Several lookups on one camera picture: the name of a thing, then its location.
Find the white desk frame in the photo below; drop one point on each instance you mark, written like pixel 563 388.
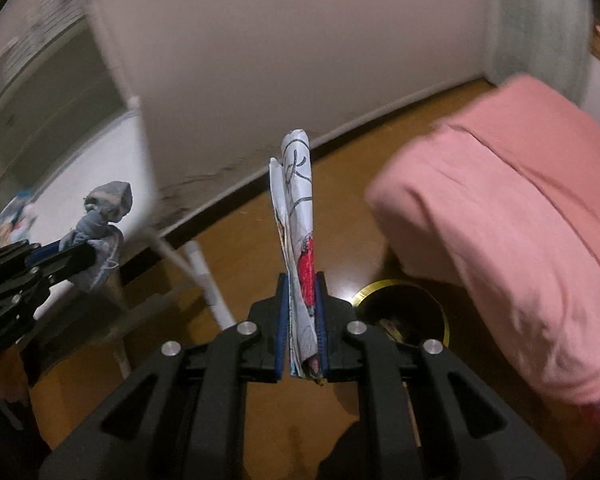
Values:
pixel 210 285

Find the grey green curtain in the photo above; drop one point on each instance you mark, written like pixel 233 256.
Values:
pixel 535 20

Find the blue white snack wrapper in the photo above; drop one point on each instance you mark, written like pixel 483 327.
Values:
pixel 15 215

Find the white desk shelf hutch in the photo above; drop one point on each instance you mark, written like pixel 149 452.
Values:
pixel 55 85

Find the black bin with gold rim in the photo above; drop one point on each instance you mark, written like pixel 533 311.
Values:
pixel 410 305

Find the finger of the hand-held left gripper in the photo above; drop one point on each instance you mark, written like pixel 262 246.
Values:
pixel 65 265
pixel 55 249

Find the white paper with red print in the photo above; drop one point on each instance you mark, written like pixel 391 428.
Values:
pixel 300 210

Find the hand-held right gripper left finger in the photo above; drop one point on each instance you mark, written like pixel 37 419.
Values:
pixel 260 340

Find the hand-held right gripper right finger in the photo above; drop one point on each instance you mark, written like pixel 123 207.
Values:
pixel 345 340

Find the pink blanket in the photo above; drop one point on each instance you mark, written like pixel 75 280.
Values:
pixel 505 210

